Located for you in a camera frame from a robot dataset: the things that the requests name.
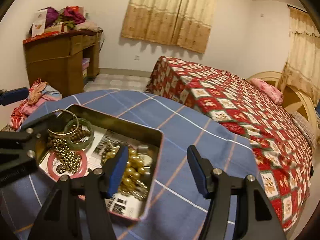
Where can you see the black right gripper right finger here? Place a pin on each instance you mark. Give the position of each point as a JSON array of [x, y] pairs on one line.
[[255, 217]]

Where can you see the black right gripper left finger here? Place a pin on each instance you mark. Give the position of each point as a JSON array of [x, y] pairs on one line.
[[59, 216]]

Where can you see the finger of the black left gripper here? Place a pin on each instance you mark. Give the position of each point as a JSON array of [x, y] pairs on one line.
[[38, 128], [8, 97]]

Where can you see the thin silver hoop bangle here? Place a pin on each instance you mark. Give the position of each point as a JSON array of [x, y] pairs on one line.
[[62, 123]]

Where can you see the pile of clothes on floor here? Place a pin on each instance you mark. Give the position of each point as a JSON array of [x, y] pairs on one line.
[[39, 93]]

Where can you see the green jade bangle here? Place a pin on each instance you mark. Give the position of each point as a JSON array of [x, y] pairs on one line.
[[82, 134]]

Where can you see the pink bangle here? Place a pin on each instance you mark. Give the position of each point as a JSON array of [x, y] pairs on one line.
[[79, 173]]

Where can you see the pink Genji tin box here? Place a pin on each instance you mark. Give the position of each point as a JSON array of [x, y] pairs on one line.
[[136, 171]]

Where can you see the printed paper leaflet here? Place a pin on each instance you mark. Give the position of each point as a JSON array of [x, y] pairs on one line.
[[127, 202]]

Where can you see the brown wooden desk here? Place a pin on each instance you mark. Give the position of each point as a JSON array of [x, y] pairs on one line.
[[57, 59]]

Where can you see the white product box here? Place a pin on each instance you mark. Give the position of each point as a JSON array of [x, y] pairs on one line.
[[39, 22]]

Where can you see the blue plaid tablecloth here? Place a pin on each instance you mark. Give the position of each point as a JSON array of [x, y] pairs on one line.
[[177, 209]]

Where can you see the bed with red patterned cover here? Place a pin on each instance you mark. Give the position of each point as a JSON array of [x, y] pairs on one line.
[[282, 153]]

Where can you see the silver wristwatch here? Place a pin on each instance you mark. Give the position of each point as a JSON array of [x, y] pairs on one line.
[[145, 154]]

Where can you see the clutter pile on desk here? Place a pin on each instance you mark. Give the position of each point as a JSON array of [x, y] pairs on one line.
[[68, 18]]

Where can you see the striped pillow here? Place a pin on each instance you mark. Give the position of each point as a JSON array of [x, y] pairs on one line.
[[306, 129]]

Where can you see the cream wooden headboard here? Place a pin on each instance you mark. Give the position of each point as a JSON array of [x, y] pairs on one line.
[[294, 100]]

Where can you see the pink pillow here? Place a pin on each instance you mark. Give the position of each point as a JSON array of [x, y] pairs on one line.
[[272, 92]]

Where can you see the beige side curtain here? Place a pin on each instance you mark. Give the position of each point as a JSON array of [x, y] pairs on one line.
[[301, 69]]

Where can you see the beige window curtain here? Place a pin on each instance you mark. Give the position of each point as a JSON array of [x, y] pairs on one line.
[[183, 23]]

